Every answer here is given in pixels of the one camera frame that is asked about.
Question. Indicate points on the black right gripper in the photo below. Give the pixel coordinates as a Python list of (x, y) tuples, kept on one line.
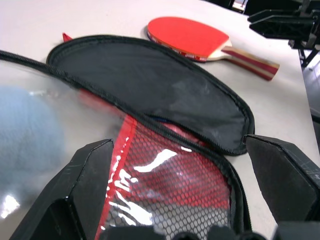
[(312, 10)]

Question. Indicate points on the red table tennis paddle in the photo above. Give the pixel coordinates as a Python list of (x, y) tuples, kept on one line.
[(187, 35)]

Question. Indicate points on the red black mesh pouch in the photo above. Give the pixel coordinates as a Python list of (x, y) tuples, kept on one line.
[(150, 82)]

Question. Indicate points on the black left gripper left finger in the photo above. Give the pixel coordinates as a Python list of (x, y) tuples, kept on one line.
[(82, 190)]

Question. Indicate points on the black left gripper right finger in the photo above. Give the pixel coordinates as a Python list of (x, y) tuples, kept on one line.
[(282, 175)]

